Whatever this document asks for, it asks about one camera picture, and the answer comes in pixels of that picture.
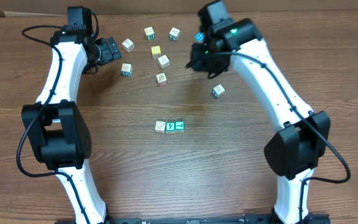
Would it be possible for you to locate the cream block red letter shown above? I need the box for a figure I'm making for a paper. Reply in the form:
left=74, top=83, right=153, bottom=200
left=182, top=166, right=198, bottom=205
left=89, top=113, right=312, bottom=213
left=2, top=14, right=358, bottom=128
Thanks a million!
left=156, top=73, right=167, bottom=86

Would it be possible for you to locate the green top wooden block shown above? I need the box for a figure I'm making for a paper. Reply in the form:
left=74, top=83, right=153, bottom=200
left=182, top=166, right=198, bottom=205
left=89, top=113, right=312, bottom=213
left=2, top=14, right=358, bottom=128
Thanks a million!
left=165, top=122, right=176, bottom=134

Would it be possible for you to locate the blue letter cream block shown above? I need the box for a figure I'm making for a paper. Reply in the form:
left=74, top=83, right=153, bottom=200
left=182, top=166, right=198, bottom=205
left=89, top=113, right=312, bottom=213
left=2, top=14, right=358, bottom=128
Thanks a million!
left=121, top=63, right=132, bottom=76

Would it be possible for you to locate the green H wooden block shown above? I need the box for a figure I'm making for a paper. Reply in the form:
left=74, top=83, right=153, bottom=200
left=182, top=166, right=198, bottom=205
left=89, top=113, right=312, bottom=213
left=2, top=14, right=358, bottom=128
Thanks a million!
left=144, top=27, right=155, bottom=40

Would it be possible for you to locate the small cream block far left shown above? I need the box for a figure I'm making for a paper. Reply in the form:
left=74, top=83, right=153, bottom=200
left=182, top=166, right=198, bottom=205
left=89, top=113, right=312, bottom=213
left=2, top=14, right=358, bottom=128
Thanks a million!
left=122, top=39, right=134, bottom=52

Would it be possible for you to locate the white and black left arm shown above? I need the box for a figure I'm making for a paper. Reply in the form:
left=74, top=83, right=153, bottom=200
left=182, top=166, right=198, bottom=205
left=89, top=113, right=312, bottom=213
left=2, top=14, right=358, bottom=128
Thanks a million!
left=21, top=41, right=111, bottom=223

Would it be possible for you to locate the yellow S wooden block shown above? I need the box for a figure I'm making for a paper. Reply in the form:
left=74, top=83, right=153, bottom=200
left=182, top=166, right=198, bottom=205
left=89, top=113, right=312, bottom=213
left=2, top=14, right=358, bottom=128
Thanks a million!
left=158, top=55, right=170, bottom=69

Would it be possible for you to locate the mint green top block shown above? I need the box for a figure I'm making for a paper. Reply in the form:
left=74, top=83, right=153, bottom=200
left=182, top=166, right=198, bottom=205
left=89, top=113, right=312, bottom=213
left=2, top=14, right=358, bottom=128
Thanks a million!
left=175, top=121, right=185, bottom=133

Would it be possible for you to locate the cream umbrella block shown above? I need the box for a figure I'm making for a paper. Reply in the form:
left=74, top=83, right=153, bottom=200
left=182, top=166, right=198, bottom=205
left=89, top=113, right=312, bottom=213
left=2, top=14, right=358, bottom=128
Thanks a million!
left=212, top=84, right=225, bottom=99

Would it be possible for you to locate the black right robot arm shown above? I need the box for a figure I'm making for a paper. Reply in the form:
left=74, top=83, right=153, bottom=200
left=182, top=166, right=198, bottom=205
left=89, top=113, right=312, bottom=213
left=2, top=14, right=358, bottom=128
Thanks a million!
left=187, top=17, right=331, bottom=223

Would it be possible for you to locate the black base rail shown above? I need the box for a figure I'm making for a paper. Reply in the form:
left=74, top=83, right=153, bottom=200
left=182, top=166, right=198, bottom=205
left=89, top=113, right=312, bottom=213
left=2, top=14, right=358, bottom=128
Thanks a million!
left=55, top=213, right=331, bottom=224

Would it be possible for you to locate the green R wooden block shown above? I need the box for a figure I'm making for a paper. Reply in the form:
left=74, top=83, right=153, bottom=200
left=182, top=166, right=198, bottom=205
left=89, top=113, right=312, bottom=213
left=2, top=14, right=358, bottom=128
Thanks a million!
left=155, top=121, right=166, bottom=133

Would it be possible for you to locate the yellow top wooden block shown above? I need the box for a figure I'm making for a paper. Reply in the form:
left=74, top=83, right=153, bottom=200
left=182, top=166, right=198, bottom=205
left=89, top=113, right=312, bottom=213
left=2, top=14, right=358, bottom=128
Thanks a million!
left=151, top=45, right=162, bottom=58

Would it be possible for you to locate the blue top wooden block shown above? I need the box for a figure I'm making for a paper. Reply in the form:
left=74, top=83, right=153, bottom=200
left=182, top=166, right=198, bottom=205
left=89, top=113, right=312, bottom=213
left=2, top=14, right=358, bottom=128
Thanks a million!
left=194, top=32, right=204, bottom=44

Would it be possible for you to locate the teal letter wooden block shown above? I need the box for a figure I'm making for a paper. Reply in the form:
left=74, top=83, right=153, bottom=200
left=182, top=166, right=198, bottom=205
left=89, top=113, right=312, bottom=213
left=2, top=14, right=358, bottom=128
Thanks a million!
left=169, top=27, right=180, bottom=41

